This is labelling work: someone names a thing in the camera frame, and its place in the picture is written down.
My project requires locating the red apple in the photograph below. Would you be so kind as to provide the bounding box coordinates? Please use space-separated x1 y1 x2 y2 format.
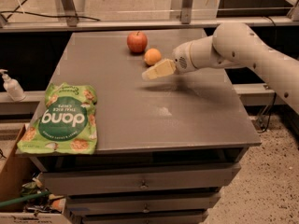
127 31 148 53

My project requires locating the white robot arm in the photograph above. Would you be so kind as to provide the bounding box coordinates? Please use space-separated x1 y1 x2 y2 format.
142 22 299 113

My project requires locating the white pump bottle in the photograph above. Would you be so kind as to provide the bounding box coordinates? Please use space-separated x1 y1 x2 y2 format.
0 69 25 102

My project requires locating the orange fruit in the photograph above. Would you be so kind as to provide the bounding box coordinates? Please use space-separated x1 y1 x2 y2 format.
144 49 162 65

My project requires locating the grey drawer cabinet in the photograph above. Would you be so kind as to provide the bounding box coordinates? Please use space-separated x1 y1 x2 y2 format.
15 28 263 224

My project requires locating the black cable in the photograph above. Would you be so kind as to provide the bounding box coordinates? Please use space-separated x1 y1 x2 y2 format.
0 0 101 22

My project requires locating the metal frame rail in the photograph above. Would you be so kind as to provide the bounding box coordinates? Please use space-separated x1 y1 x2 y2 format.
0 16 299 33

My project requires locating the green dang chips bag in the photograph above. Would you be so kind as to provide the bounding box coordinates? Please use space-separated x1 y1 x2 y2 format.
17 82 97 154

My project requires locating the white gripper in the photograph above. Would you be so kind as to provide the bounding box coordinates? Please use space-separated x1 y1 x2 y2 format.
142 41 197 80

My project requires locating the cardboard box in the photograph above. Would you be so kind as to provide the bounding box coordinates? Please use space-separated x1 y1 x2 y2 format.
0 125 71 224

